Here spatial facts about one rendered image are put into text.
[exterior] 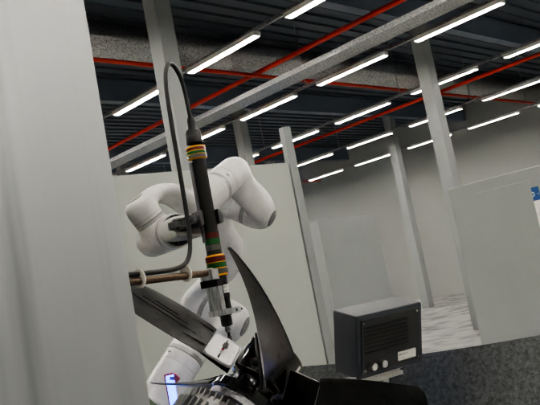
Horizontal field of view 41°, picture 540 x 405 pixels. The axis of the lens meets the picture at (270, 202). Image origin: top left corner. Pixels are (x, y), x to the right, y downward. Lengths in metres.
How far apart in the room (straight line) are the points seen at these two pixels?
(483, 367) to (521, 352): 0.17
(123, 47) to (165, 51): 2.80
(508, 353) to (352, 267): 8.62
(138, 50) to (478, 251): 6.39
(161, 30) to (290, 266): 5.61
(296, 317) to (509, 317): 4.44
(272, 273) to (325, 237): 7.69
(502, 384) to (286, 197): 1.45
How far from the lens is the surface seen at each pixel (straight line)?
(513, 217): 7.77
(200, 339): 1.43
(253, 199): 2.06
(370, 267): 12.10
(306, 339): 3.81
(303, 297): 3.82
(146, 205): 1.73
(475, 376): 3.26
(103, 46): 11.46
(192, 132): 1.56
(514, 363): 3.27
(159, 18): 9.04
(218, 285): 1.49
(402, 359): 2.25
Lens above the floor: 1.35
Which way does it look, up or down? 7 degrees up
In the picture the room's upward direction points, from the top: 11 degrees counter-clockwise
